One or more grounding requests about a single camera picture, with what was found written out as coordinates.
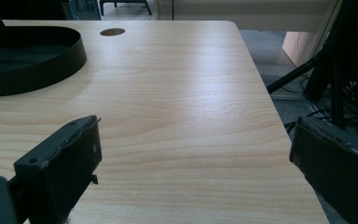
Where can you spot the black tripod stand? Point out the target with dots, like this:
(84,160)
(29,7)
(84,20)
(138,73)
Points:
(332,62)

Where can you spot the black bench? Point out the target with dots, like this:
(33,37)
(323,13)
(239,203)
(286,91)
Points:
(126,4)

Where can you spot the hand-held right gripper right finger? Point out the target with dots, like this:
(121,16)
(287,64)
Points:
(335,168)

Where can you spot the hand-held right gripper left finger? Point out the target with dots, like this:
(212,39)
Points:
(59,168)

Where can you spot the black oval tray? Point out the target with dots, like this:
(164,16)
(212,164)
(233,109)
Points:
(28,59)

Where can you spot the light wooden cabinet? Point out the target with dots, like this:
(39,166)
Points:
(300,46)

